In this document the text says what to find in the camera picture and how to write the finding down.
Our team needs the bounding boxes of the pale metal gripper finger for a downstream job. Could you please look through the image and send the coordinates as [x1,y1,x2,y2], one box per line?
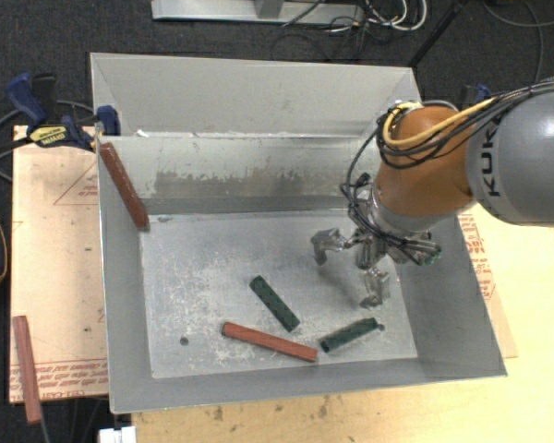
[310,227,350,267]
[359,268,391,311]

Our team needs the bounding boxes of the dark green flat block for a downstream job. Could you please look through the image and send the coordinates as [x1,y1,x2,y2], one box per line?
[248,274,302,334]
[319,317,380,354]

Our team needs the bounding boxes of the grey metal bin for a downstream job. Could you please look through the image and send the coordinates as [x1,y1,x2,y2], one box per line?
[90,52,508,415]

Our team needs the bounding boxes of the red-brown flat block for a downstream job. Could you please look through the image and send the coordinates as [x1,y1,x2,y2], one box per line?
[99,141,151,230]
[221,321,319,364]
[11,315,43,426]

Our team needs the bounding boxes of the brown cardboard board red print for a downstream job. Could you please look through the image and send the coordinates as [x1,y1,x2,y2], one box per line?
[8,125,519,405]

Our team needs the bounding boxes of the black cylinder on white bracket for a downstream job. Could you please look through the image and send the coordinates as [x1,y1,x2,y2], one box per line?
[354,172,373,202]

